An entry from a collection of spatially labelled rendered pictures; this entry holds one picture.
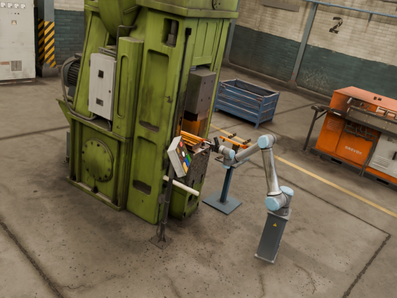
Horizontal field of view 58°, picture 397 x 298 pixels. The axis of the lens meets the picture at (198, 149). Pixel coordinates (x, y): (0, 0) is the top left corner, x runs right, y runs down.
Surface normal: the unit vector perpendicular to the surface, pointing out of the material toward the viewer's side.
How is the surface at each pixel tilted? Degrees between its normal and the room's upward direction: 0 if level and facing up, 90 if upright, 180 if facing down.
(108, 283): 0
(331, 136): 90
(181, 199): 89
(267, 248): 90
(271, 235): 90
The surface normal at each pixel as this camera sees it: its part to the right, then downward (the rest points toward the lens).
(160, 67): -0.53, 0.26
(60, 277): 0.17, -0.89
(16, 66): 0.73, 0.40
